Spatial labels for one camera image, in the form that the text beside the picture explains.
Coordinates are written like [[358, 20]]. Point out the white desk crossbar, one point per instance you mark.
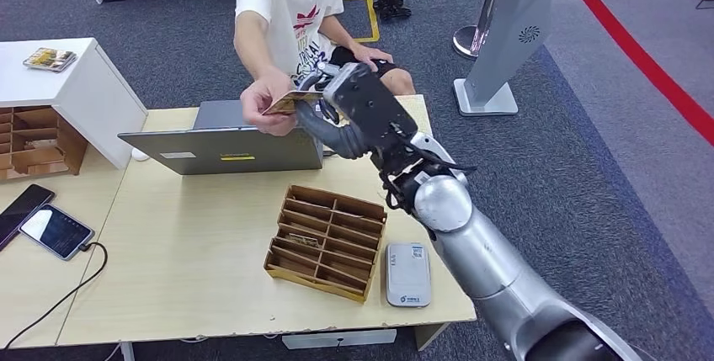
[[339, 339]]

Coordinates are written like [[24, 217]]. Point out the white computer mouse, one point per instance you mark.
[[139, 154]]

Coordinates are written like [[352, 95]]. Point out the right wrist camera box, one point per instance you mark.
[[368, 107]]

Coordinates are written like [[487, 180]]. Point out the wooden compartment shelf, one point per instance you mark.
[[69, 144]]

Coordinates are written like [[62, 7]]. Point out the person's right forearm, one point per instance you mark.
[[254, 40]]

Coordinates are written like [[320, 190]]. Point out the gold room key card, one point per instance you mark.
[[303, 240], [287, 102]]

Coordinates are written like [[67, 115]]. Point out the white cabinet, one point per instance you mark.
[[83, 96]]

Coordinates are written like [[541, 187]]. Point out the person's left hand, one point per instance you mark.
[[368, 56]]

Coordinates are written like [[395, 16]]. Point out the stack of gold cards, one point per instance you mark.
[[49, 59]]

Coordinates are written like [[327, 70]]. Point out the white card reader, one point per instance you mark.
[[409, 275]]

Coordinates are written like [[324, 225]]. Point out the white desk leg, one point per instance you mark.
[[127, 352]]

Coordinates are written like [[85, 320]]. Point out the grey kiosk stand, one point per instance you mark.
[[505, 29]]

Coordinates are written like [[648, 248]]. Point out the smartphone with lit screen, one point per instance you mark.
[[56, 231]]

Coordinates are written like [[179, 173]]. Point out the black smartphone dark screen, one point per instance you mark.
[[19, 211]]

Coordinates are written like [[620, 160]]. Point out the person's left forearm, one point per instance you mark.
[[337, 29]]

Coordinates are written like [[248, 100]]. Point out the wooden slotted card organizer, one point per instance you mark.
[[334, 219]]

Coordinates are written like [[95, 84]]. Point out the grey laptop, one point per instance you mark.
[[234, 149]]

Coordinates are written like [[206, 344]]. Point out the chrome stanchion post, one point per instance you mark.
[[466, 40]]

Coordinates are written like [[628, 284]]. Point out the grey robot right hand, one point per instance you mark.
[[334, 135]]

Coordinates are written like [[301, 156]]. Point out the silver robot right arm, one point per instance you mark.
[[485, 258]]

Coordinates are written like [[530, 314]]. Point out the red barrier belt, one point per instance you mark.
[[636, 52]]

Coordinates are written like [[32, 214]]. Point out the person's right hand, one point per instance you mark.
[[268, 105]]

